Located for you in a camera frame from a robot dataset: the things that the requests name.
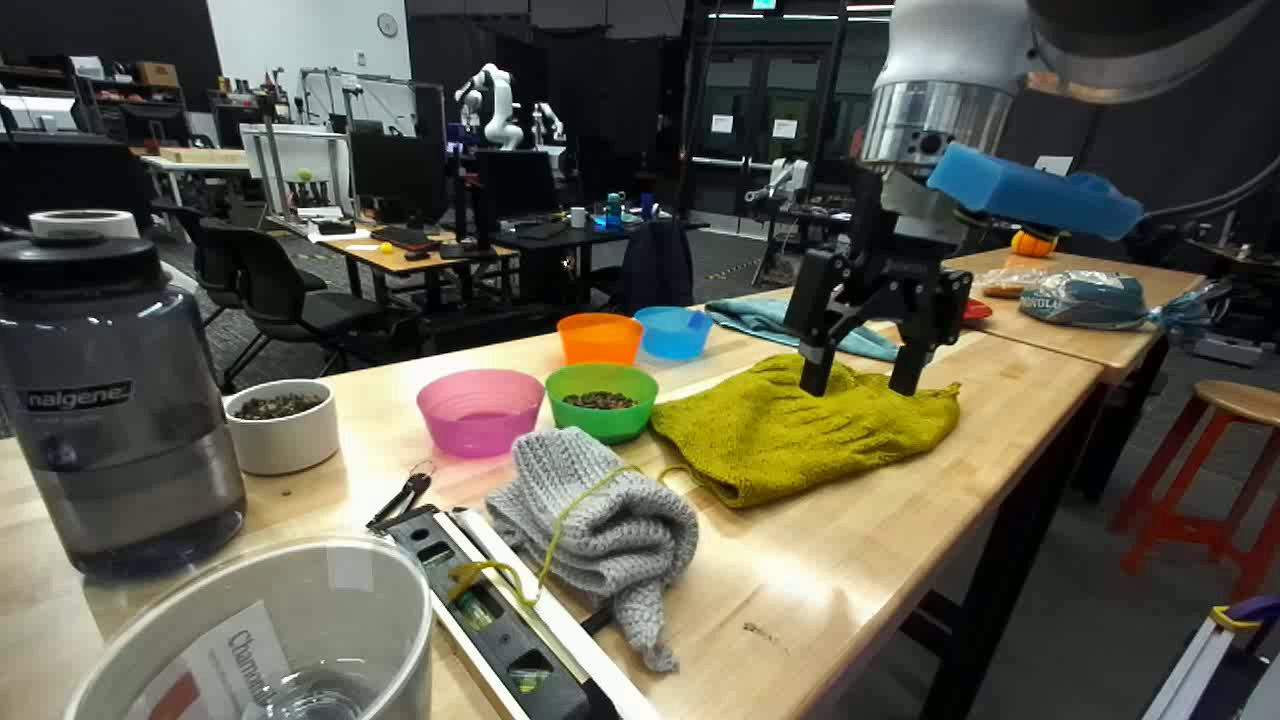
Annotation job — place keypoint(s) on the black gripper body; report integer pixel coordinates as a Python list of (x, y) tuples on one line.
[(904, 260)]

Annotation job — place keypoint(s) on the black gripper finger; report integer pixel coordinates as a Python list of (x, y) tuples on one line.
[(820, 300), (942, 314)]

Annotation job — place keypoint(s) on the yellow knitted cloth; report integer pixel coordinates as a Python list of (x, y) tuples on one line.
[(784, 435)]

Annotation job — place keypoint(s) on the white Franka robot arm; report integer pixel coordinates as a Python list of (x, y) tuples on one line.
[(945, 54)]

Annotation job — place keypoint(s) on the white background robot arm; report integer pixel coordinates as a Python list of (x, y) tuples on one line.
[(492, 104)]

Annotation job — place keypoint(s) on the teal cloth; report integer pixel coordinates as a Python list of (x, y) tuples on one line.
[(755, 317)]

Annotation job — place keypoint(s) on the grey knitted cloth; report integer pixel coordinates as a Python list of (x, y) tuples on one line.
[(602, 522)]

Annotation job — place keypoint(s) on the orange round object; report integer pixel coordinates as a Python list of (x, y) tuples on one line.
[(1032, 245)]

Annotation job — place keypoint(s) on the plastic bag of blue cloths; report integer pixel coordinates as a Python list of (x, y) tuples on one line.
[(1080, 300)]

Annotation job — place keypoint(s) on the blue plastic bowl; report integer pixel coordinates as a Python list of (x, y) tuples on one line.
[(673, 335)]

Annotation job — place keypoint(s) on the orange plastic bowl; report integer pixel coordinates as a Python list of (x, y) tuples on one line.
[(602, 340)]

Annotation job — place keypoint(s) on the green plastic bowl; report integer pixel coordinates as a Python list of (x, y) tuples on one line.
[(602, 419)]

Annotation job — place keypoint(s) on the black computer monitor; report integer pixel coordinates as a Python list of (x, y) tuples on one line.
[(398, 178), (519, 186)]

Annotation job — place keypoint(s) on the red stool with wooden seat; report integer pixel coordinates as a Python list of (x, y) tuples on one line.
[(1202, 524)]

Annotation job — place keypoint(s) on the pink plastic bowl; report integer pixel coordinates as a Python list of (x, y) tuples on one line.
[(482, 419)]

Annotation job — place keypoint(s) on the wooden background desk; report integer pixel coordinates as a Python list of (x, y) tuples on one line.
[(403, 255)]

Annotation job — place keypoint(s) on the black spirit level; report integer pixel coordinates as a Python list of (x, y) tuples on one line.
[(502, 624)]

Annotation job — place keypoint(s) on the black clip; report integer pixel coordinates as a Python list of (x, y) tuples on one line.
[(403, 502)]

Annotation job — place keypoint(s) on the black office chair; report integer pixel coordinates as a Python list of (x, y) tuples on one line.
[(275, 287)]

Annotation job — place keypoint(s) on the grey blender pitcher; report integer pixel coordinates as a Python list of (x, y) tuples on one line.
[(113, 413)]

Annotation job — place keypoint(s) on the blue wrist camera box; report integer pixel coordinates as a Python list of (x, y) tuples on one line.
[(1032, 193)]

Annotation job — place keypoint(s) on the wooden table with black frame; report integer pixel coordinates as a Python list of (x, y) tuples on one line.
[(994, 586), (1114, 425)]

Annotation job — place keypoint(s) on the aluminium frame rail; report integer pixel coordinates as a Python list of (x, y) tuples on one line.
[(1202, 674)]

